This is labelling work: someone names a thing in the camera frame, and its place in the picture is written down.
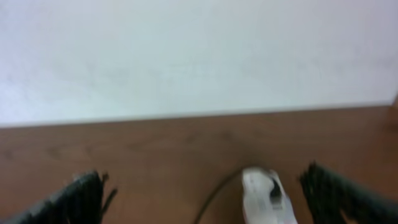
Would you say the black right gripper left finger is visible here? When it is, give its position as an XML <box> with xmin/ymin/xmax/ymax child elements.
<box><xmin>6</xmin><ymin>171</ymin><xmax>118</xmax><ymax>224</ymax></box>

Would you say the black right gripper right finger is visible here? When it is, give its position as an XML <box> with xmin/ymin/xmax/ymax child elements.
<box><xmin>299</xmin><ymin>162</ymin><xmax>397</xmax><ymax>224</ymax></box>

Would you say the black charger cable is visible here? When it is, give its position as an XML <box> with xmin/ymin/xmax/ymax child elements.
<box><xmin>192</xmin><ymin>169</ymin><xmax>245</xmax><ymax>224</ymax></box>

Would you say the white power strip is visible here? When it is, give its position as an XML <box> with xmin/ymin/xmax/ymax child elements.
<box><xmin>242</xmin><ymin>167</ymin><xmax>297</xmax><ymax>224</ymax></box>

